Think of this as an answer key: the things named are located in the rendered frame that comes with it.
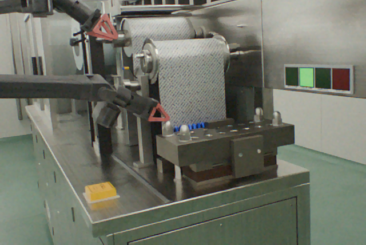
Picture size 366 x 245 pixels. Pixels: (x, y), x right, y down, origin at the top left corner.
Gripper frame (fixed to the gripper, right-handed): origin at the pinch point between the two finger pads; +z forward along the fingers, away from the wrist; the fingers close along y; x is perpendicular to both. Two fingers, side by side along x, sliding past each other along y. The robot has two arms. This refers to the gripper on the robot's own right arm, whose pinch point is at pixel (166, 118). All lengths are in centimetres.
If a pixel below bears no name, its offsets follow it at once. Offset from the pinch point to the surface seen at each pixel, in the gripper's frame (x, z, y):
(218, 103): 11.9, 15.2, 0.2
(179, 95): 8.2, 0.7, 0.2
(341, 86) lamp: 24, 21, 42
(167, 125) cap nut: -2.2, -2.3, 8.1
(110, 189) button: -24.4, -12.2, 13.3
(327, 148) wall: 54, 275, -193
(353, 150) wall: 59, 272, -160
